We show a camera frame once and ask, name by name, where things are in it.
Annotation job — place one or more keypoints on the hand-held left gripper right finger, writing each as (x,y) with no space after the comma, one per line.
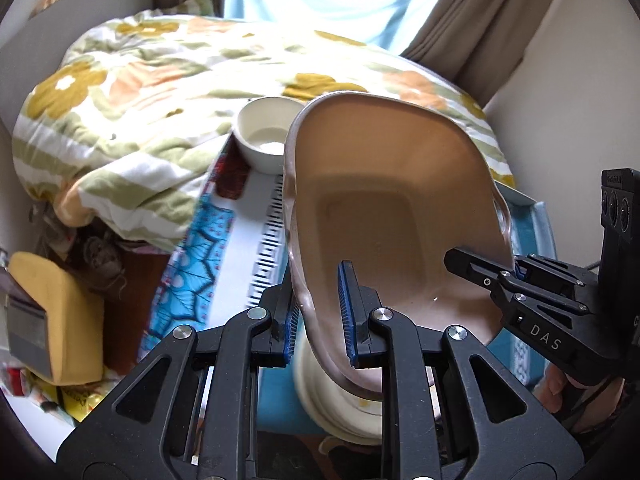
(346,310)

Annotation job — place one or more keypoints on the white deep plate dark rim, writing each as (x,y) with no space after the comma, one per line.
(345,422)

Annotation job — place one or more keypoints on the grey padded headboard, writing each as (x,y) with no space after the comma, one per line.
(60,35)

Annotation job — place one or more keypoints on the brown wooden cabinet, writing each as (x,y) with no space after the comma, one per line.
(135,310)

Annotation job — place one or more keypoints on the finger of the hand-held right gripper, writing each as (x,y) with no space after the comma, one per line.
(555,285)
(475,267)

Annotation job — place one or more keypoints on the pink square bowl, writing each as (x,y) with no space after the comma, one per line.
(400,185)

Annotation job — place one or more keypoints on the person's right hand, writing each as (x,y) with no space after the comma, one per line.
(555,385)

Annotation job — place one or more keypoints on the blue towel tablecloth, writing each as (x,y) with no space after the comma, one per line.
(275,400)

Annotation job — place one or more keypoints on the floral striped blanket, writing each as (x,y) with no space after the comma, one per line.
(150,110)

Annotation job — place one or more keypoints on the green patterned pillow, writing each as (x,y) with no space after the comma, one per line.
(195,5)

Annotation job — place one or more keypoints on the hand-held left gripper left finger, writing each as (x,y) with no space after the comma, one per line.
(291,332)

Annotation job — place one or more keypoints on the pale yellow round bowl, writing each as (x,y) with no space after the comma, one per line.
(312,370)

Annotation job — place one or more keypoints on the white round bowl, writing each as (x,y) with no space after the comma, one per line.
(260,125)

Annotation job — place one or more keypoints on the light blue tray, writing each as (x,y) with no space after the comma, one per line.
(520,199)

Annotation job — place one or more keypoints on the blue patterned cloth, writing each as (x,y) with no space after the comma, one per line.
(200,260)

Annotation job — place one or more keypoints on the yellow foam block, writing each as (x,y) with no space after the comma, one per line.
(75,320)

